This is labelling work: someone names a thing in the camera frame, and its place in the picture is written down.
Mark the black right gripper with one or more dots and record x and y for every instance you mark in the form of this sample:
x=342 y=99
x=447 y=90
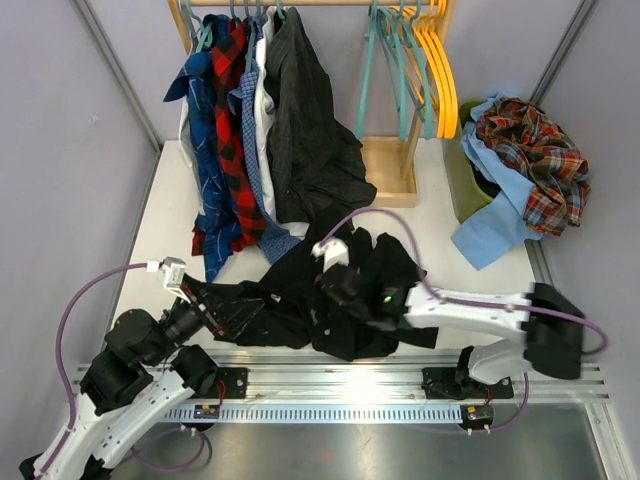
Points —
x=330 y=295

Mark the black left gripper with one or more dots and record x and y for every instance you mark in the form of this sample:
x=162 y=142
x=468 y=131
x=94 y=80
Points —
x=234 y=312

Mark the black pinstriped shirt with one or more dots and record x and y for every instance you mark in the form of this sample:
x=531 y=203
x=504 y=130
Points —
x=314 y=160

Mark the brown red plaid shirt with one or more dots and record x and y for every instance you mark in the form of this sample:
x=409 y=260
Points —
x=528 y=141

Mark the teal plastic hanger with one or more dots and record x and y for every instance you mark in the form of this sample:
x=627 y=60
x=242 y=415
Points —
x=387 y=30

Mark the teal hanger of pinstriped shirt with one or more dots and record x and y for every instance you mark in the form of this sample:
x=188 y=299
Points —
x=280 y=10

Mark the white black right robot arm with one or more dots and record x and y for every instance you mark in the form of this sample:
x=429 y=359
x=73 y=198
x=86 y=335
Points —
x=537 y=331

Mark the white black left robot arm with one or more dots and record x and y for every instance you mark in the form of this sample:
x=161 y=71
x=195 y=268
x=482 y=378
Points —
x=147 y=367

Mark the dark blue striped shirt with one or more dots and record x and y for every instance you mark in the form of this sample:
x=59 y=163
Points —
x=216 y=226

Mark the blue checked shirt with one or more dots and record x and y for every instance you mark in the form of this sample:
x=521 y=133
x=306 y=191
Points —
x=255 y=106

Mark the red black plaid shirt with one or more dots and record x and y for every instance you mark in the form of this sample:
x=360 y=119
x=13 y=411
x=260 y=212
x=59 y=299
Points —
x=227 y=56

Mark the light blue shirt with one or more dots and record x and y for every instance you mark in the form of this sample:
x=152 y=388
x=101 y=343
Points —
x=496 y=228

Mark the teal empty hanger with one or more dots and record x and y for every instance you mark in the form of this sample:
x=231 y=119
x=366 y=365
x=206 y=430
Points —
x=417 y=69

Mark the yellow plastic hanger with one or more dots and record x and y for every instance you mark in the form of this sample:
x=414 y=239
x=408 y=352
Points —
x=446 y=75
x=442 y=30
x=417 y=24

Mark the white shirt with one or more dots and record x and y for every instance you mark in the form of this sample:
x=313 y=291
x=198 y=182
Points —
x=216 y=27

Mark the wooden clothes rack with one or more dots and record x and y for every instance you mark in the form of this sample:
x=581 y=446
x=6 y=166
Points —
x=389 y=160

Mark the green laundry bin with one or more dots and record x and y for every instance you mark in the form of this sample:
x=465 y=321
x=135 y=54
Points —
x=467 y=199

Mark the black garment in bin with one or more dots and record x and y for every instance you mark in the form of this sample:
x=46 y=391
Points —
x=486 y=186

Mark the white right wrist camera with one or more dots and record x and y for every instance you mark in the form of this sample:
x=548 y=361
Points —
x=331 y=252

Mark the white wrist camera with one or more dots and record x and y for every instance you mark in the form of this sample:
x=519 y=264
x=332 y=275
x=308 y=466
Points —
x=170 y=272
x=331 y=252

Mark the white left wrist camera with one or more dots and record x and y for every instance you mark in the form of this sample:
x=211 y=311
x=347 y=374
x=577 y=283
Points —
x=170 y=272

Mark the aluminium mounting rail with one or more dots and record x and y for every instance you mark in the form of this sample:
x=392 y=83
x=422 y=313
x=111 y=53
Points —
x=309 y=377

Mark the slotted grey cable duct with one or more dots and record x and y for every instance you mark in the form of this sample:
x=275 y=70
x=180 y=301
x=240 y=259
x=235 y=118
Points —
x=315 y=413

